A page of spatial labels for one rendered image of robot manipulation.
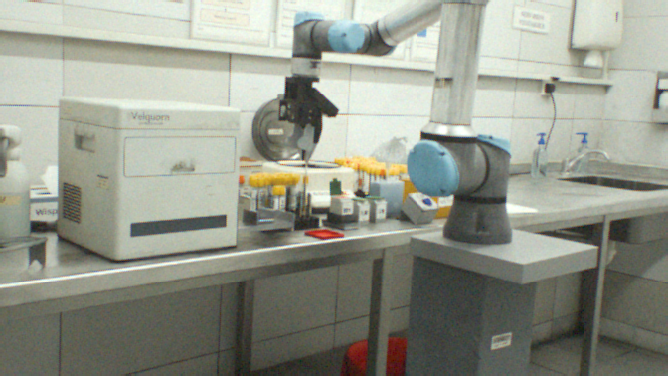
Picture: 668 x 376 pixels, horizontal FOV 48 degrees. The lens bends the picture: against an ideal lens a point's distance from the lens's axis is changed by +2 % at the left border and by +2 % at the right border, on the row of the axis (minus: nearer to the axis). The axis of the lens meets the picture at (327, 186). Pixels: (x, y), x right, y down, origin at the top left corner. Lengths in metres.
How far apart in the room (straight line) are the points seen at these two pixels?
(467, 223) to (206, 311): 1.07
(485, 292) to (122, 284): 0.73
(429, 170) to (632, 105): 2.69
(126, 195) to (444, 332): 0.73
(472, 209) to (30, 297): 0.89
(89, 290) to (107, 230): 0.13
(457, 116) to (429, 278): 0.38
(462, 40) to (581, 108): 2.51
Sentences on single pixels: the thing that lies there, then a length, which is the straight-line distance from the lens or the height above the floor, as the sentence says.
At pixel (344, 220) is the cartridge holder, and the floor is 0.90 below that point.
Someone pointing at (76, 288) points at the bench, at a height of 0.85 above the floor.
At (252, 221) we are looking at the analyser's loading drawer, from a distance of 1.66.
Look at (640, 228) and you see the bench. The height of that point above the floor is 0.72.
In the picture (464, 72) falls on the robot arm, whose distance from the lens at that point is 1.49.
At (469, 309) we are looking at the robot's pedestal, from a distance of 1.60.
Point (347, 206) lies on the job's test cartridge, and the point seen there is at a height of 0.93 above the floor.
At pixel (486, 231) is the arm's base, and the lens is 1.61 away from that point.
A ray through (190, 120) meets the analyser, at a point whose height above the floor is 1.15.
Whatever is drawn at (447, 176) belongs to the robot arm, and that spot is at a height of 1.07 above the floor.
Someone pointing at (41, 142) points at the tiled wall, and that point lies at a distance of 2.06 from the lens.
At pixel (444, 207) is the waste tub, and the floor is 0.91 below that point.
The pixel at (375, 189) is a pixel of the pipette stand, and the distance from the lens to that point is 2.04.
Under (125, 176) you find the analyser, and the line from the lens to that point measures 1.44.
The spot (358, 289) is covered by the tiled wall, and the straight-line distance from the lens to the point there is 2.84.
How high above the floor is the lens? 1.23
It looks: 8 degrees down
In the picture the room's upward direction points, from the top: 3 degrees clockwise
